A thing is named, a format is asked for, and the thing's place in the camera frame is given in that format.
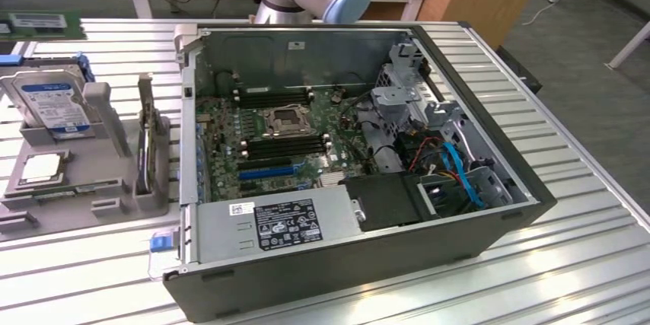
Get black RAM slot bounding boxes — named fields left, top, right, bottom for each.
left=236, top=87, right=312, bottom=94
left=244, top=144, right=332, bottom=155
left=237, top=96, right=314, bottom=104
left=241, top=133, right=330, bottom=144
left=244, top=148, right=334, bottom=161
left=237, top=91, right=312, bottom=99
left=243, top=139, right=331, bottom=149

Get green RAM stick white label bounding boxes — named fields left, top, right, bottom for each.
left=0, top=8, right=88, bottom=41

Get green motherboard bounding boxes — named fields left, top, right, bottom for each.
left=195, top=84, right=375, bottom=202

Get metal CPU socket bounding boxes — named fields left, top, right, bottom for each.
left=257, top=105, right=312, bottom=139

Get silver chipset heatsink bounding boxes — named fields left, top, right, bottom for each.
left=319, top=172, right=350, bottom=190

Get black expansion slot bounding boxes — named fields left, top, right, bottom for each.
left=236, top=158, right=296, bottom=173

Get blue expansion slot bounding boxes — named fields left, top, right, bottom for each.
left=237, top=166, right=299, bottom=181

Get black plastic fan shroud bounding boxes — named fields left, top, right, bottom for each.
left=343, top=172, right=423, bottom=233

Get metal disk bay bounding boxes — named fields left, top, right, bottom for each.
left=370, top=43, right=434, bottom=130

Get grey power supply unit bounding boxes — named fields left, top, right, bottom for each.
left=193, top=187, right=367, bottom=265

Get graphics card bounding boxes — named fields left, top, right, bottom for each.
left=135, top=72, right=159, bottom=193

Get black open PC case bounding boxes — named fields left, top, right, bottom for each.
left=161, top=22, right=558, bottom=324

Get blue case latch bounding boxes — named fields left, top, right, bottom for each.
left=148, top=232, right=177, bottom=254

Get grey parts rack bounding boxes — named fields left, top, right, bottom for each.
left=0, top=72, right=176, bottom=235

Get blue and black disk caddy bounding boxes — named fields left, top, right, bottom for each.
left=0, top=52, right=91, bottom=79

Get hard disk with blue label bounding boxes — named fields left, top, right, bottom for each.
left=0, top=69, right=93, bottom=140

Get silver CPU chip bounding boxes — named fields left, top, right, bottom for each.
left=19, top=152, right=71, bottom=190

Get white table legs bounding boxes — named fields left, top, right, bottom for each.
left=546, top=0, right=650, bottom=69

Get black wire bundle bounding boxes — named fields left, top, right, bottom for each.
left=340, top=87, right=392, bottom=130

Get blue flat wire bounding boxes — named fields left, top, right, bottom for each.
left=439, top=141, right=487, bottom=211

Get white floor cable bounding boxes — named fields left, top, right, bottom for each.
left=520, top=0, right=555, bottom=26

